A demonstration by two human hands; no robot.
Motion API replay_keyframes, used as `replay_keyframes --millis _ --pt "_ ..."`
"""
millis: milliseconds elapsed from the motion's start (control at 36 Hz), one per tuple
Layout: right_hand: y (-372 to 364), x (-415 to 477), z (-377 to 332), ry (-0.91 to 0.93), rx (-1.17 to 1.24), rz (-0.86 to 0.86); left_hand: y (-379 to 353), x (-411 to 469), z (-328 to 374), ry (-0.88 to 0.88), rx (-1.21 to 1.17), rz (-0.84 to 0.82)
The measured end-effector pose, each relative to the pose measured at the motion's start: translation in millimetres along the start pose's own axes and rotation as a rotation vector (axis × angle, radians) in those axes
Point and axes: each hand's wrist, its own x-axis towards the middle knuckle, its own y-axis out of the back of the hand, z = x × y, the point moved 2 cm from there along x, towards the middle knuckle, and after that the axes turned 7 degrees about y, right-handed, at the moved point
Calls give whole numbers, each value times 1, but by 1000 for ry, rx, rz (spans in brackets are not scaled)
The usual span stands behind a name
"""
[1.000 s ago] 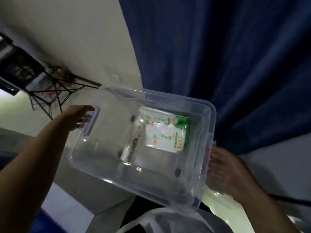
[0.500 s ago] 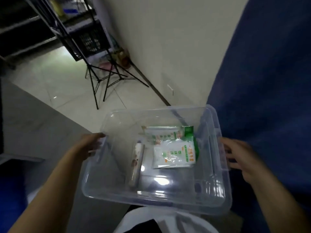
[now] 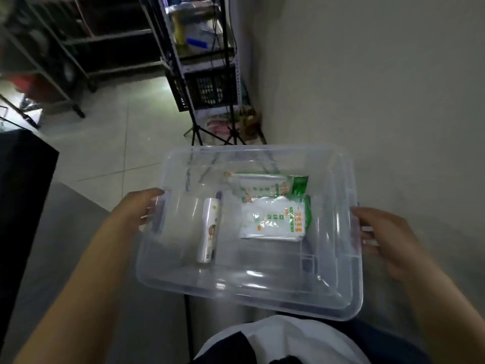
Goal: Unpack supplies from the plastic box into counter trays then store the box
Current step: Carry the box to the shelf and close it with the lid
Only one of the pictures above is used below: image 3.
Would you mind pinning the person's right hand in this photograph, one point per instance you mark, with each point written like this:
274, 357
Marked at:
394, 242

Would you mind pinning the person's left hand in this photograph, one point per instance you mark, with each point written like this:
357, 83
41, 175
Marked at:
130, 212

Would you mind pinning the person's left thumb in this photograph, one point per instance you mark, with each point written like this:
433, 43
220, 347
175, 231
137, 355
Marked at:
150, 192

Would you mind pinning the person's right thumb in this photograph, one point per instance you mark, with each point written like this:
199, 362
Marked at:
365, 216

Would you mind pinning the clear plastic storage bin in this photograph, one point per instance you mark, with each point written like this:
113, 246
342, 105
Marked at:
261, 272

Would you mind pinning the person's left forearm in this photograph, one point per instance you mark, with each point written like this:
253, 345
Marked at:
72, 295

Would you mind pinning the person's right forearm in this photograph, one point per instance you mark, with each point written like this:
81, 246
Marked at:
447, 314

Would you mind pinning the white printed roll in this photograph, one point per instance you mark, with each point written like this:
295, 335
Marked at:
207, 231

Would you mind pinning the black tripod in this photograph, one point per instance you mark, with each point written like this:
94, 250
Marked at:
197, 128

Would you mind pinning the white packet with green print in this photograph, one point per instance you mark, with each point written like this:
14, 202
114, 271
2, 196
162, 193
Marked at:
274, 217

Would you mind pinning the pink and white bag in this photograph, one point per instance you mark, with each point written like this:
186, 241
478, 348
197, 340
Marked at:
219, 125

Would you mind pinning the green and white long packet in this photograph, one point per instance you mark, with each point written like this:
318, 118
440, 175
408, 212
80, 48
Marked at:
265, 184

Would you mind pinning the black plastic crate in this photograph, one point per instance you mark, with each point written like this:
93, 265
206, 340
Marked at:
206, 87

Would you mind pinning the black cabinet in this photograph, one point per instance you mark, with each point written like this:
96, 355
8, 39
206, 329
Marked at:
22, 208

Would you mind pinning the person's dark trousers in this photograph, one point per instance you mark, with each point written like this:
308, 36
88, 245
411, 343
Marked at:
390, 344

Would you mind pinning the white metal shelf rack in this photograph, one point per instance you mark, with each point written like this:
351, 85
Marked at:
231, 71

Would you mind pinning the person's white shirt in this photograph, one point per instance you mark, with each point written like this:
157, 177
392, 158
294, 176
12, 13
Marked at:
280, 341

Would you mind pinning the red container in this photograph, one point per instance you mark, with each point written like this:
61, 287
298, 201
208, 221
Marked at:
28, 85

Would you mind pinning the white box with blue mark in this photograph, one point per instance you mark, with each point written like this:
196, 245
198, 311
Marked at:
200, 35

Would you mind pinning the yellow bag on shelf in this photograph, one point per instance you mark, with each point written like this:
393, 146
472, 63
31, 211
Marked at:
180, 22

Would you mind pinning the dark wheeled metal rack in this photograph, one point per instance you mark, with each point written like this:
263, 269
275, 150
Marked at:
57, 45

